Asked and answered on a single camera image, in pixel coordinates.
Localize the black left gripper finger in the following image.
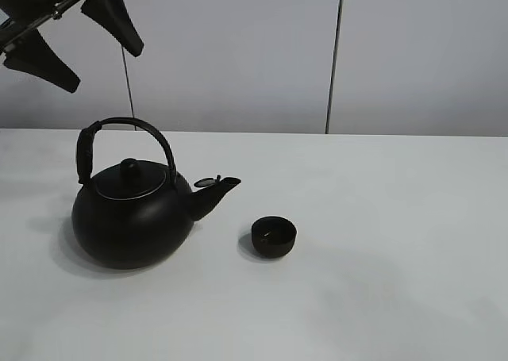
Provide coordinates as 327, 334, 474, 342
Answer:
3, 30, 80, 93
81, 0, 144, 56

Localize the black round teapot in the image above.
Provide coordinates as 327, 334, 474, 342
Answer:
71, 117, 241, 270

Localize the small black teacup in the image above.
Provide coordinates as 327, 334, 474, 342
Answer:
251, 216, 297, 259

